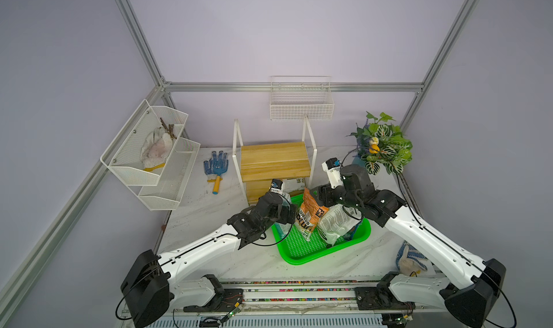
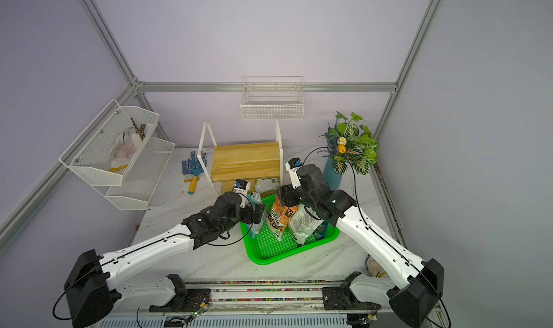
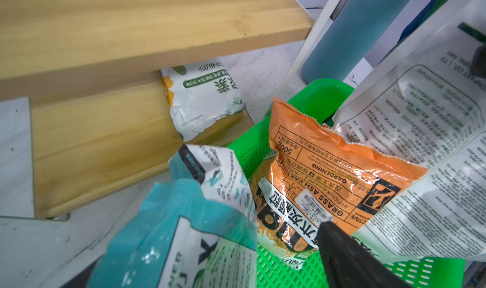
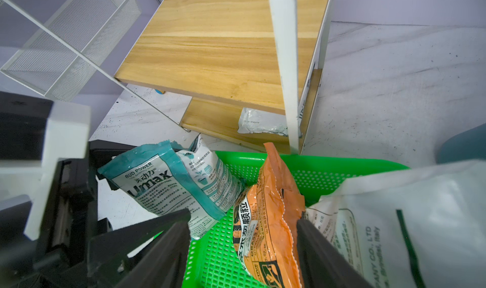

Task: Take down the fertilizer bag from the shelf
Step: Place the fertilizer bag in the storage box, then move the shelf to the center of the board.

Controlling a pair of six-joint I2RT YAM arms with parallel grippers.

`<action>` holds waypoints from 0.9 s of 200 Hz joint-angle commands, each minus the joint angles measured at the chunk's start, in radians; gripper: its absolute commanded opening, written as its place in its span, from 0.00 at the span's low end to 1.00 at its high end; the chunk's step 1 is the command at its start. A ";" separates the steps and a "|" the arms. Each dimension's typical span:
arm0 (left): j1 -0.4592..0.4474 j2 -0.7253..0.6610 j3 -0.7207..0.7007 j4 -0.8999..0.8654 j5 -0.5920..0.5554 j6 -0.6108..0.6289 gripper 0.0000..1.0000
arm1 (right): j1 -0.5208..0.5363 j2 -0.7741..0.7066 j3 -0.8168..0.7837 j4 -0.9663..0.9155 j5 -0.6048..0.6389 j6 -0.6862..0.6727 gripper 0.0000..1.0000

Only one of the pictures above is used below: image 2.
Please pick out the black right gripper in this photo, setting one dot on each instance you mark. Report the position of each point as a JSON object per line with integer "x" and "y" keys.
{"x": 288, "y": 195}

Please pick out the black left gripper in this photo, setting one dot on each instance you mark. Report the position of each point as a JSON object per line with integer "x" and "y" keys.
{"x": 250, "y": 217}

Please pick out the orange fertilizer bag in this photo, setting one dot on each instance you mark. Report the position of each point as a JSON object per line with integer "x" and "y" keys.
{"x": 279, "y": 217}

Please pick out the white printed fertilizer bag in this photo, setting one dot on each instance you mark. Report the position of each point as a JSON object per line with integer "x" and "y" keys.
{"x": 303, "y": 224}

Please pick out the teal white fertilizer bag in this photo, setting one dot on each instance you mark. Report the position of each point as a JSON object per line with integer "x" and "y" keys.
{"x": 256, "y": 228}

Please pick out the green blue fertilizer bag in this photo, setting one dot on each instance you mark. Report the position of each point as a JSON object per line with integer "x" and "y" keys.
{"x": 320, "y": 231}

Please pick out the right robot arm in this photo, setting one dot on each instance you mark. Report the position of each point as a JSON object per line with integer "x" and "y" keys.
{"x": 413, "y": 287}

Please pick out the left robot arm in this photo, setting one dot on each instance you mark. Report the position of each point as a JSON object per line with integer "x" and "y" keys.
{"x": 94, "y": 285}

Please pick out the white wooden two-tier shelf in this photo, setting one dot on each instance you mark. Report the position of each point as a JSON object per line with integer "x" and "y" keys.
{"x": 242, "y": 161}

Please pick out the green plastic basket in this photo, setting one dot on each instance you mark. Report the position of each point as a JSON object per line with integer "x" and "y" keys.
{"x": 265, "y": 249}

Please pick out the teal plant pot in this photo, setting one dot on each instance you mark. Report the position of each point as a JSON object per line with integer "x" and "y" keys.
{"x": 331, "y": 177}

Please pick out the blue yellow garden fork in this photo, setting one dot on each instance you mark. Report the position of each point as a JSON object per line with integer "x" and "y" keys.
{"x": 194, "y": 179}

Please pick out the green artificial plant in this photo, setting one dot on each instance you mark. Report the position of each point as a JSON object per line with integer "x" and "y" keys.
{"x": 350, "y": 145}

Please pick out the brown twigs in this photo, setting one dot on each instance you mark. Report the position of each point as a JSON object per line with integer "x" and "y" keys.
{"x": 137, "y": 132}

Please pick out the white cloth in organizer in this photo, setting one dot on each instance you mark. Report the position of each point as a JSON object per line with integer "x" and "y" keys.
{"x": 121, "y": 151}

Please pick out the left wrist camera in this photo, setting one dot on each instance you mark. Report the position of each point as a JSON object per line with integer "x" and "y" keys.
{"x": 242, "y": 188}

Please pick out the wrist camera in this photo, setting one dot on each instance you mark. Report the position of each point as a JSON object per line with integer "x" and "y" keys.
{"x": 292, "y": 166}
{"x": 242, "y": 188}

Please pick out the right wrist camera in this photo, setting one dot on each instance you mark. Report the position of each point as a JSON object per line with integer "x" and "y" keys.
{"x": 292, "y": 166}

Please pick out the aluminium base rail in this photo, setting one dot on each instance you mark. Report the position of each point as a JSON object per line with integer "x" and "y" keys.
{"x": 357, "y": 301}

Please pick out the white wire wall basket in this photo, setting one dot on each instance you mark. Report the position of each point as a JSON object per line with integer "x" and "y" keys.
{"x": 270, "y": 97}

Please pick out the white mesh wall organizer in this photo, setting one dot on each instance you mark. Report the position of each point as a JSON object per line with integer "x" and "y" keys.
{"x": 130, "y": 189}

